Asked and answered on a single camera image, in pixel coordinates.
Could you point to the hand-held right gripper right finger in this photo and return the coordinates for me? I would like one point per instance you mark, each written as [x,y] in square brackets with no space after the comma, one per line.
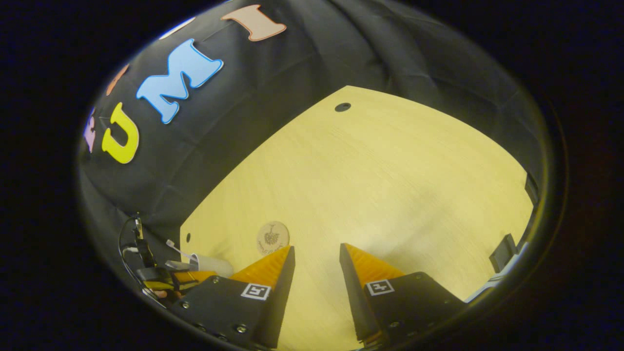
[353,297]

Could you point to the round wooden coaster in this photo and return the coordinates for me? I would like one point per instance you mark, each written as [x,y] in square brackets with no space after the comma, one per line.
[273,238]

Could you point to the light wooden desktop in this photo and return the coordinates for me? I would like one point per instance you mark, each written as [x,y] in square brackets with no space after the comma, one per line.
[380,185]

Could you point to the white toothbrush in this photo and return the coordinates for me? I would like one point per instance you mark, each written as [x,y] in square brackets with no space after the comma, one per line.
[178,248]

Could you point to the black backdrop cloth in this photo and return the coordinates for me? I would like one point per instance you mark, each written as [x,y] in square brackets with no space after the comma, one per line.
[219,126]

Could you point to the white cup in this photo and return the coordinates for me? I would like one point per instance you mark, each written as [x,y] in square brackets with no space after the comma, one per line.
[217,265]

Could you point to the black bracket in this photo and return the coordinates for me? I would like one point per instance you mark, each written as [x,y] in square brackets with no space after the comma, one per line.
[502,253]

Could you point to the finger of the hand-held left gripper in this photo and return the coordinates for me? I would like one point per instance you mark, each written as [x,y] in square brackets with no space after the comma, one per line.
[195,276]

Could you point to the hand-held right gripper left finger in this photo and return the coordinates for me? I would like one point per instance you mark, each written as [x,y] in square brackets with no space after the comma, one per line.
[282,292]

